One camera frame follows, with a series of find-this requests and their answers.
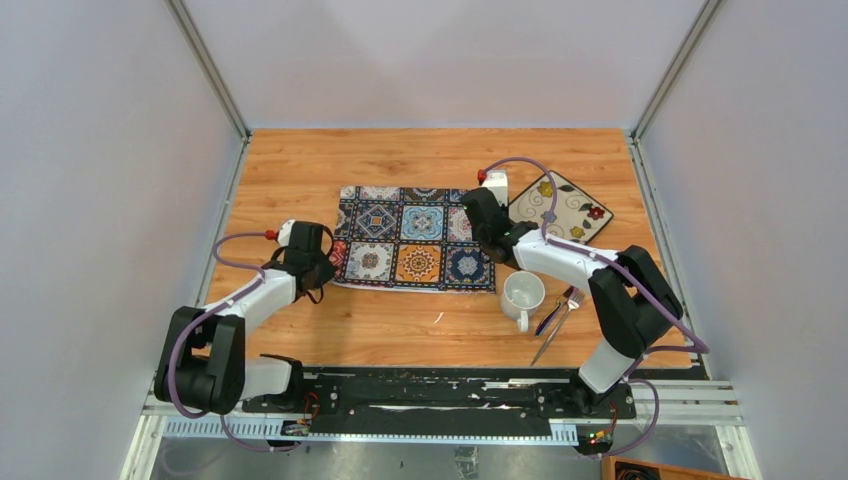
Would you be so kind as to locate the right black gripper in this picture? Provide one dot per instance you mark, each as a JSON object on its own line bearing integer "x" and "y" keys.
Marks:
{"x": 477, "y": 234}

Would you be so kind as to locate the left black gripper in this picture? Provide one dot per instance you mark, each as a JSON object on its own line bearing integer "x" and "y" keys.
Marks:
{"x": 327, "y": 273}

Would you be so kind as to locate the square floral plate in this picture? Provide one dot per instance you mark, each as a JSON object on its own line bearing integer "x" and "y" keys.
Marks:
{"x": 572, "y": 214}

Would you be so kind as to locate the colourful patterned placemat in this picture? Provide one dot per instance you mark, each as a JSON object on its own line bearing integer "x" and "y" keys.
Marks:
{"x": 408, "y": 239}

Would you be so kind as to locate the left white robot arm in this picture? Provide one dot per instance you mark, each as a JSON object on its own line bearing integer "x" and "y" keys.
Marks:
{"x": 203, "y": 367}

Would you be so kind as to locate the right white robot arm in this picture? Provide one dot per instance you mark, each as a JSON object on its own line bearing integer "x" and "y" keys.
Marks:
{"x": 635, "y": 305}

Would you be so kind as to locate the white mug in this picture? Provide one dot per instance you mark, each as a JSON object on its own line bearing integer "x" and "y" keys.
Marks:
{"x": 522, "y": 294}

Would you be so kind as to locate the silver fork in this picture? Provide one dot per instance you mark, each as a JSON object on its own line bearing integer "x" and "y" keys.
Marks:
{"x": 557, "y": 323}

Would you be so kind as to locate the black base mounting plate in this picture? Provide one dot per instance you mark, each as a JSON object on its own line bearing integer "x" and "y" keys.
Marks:
{"x": 442, "y": 401}

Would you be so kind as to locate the orange wooden box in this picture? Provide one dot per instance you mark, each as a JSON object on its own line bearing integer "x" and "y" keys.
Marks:
{"x": 613, "y": 468}

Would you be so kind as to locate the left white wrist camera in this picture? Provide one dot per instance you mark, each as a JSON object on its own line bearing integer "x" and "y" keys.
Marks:
{"x": 284, "y": 233}

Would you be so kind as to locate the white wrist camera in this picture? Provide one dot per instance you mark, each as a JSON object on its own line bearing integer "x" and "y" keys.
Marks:
{"x": 496, "y": 181}
{"x": 284, "y": 233}

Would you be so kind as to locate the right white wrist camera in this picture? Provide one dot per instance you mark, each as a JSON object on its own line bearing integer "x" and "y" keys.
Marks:
{"x": 496, "y": 181}

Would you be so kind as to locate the purple handled knife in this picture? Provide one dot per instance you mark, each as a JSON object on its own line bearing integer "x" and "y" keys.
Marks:
{"x": 561, "y": 303}

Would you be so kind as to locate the aluminium frame rail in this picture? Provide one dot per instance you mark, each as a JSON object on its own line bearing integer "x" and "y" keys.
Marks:
{"x": 657, "y": 402}

